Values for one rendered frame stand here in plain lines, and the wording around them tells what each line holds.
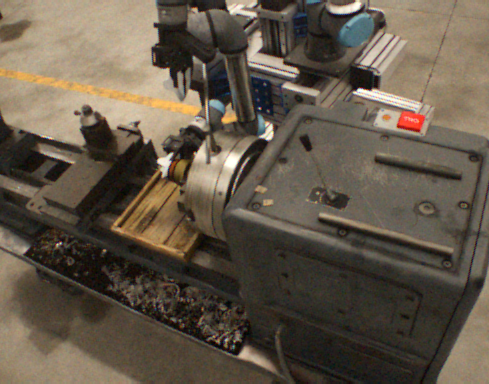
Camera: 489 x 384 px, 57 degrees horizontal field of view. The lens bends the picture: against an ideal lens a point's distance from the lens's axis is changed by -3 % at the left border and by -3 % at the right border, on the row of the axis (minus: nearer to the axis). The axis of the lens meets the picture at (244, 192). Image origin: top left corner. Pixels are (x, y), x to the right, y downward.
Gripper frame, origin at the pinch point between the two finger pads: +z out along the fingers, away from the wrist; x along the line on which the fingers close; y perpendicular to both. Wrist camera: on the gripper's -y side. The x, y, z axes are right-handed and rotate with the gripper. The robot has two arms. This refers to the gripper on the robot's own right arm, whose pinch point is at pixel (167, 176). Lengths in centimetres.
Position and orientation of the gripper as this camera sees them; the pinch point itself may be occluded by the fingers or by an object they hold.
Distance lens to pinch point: 144.4
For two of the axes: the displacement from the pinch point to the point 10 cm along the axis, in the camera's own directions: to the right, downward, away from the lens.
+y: -8.8, -2.6, 4.0
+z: -4.6, 7.0, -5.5
